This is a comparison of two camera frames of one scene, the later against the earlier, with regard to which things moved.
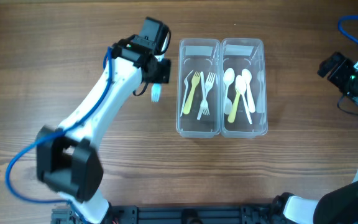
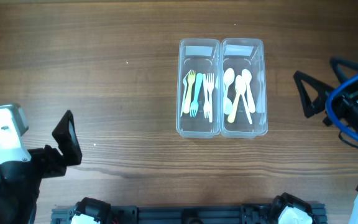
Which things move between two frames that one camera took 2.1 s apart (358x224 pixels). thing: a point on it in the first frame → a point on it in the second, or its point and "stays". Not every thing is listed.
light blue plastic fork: (155, 93) → (194, 105)
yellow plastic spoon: (233, 112) stays
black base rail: (175, 214) stays
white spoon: (240, 86) stays
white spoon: (247, 76) stays
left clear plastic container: (198, 88) stays
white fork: (184, 96) stays
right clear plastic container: (243, 114) stays
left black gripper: (161, 73) → (52, 160)
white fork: (209, 83) → (206, 104)
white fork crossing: (204, 106) → (210, 86)
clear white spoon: (229, 76) stays
